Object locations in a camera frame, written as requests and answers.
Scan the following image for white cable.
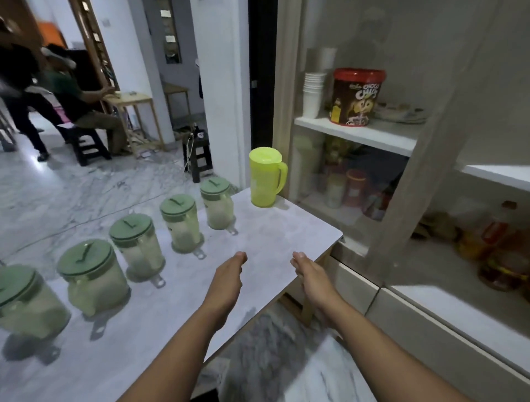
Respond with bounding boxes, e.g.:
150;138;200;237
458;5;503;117
184;133;196;171

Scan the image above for stack of white cups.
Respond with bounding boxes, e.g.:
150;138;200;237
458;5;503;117
302;72;328;120

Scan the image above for small wooden table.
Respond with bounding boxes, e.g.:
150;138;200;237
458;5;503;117
103;91;166;153

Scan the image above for red lid brown tub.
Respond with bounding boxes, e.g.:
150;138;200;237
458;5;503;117
329;68;387;127

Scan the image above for black plastic stool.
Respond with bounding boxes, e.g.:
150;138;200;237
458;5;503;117
67;125;112;167
182;130;214;184

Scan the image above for red container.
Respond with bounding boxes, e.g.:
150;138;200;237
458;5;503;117
344;168;369;207

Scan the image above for wooden shelf rack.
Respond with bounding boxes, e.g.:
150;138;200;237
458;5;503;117
68;0;121;113

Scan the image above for person's right forearm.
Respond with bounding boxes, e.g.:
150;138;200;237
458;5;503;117
319;300;473;402

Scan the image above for person's right hand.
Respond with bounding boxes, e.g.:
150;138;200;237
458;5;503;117
290;251;344;314

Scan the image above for wooden side table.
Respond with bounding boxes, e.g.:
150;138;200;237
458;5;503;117
162;82;192;121

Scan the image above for glass door cabinet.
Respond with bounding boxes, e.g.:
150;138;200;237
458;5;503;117
272;0;530;402

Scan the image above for green lid clear jar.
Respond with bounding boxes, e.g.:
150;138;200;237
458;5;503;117
160;194;207;261
56;239;132;320
200;177;239;236
0;265;72;341
109;213;166;289

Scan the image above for yellow plastic pitcher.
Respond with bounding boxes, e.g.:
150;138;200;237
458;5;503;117
248;147;289;208

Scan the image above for person's left hand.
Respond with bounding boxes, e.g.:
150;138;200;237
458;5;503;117
202;251;248;318

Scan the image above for cooking oil bottle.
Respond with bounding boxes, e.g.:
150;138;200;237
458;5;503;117
457;201;519;261
478;232;530;292

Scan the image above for white container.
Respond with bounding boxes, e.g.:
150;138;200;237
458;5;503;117
325;171;347;209

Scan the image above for person's left forearm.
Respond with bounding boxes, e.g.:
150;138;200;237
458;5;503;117
118;304;231;402

